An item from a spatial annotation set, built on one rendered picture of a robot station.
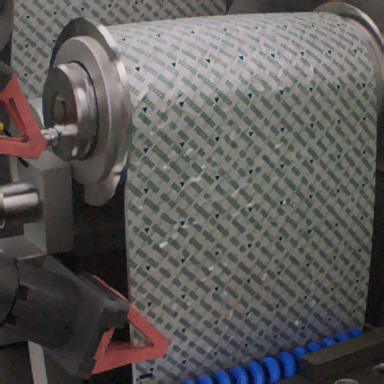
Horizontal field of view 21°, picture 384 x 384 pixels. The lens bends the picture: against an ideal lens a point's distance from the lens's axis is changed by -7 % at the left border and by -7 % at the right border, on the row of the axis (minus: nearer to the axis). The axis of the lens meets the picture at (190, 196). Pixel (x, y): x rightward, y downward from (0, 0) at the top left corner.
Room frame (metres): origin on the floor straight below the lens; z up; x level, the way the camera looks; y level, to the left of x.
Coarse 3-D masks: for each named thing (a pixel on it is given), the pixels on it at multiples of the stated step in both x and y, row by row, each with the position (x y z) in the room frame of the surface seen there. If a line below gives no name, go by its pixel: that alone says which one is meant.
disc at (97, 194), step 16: (64, 32) 0.80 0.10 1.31; (80, 32) 0.77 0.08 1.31; (96, 32) 0.75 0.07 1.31; (112, 48) 0.73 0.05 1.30; (112, 64) 0.73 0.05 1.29; (112, 80) 0.72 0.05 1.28; (128, 96) 0.71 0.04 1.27; (128, 112) 0.71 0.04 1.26; (128, 128) 0.71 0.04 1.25; (128, 144) 0.71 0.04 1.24; (112, 160) 0.73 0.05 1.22; (128, 160) 0.71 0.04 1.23; (112, 176) 0.73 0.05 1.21; (80, 192) 0.78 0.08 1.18; (96, 192) 0.75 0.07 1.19; (112, 192) 0.73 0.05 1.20
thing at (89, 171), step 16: (64, 48) 0.79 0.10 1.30; (80, 48) 0.76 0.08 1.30; (96, 48) 0.75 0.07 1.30; (368, 48) 0.86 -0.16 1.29; (96, 64) 0.74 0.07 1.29; (96, 80) 0.74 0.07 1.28; (96, 96) 0.74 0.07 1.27; (112, 96) 0.72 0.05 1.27; (112, 112) 0.72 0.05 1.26; (112, 128) 0.72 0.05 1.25; (96, 144) 0.74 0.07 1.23; (112, 144) 0.72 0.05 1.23; (80, 160) 0.76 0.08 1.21; (96, 160) 0.74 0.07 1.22; (80, 176) 0.76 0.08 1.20; (96, 176) 0.74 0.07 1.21
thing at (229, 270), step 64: (192, 192) 0.74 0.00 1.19; (256, 192) 0.77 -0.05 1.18; (320, 192) 0.81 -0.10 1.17; (128, 256) 0.72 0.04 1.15; (192, 256) 0.74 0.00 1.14; (256, 256) 0.77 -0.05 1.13; (320, 256) 0.81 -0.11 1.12; (192, 320) 0.74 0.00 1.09; (256, 320) 0.77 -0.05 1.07; (320, 320) 0.81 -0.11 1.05
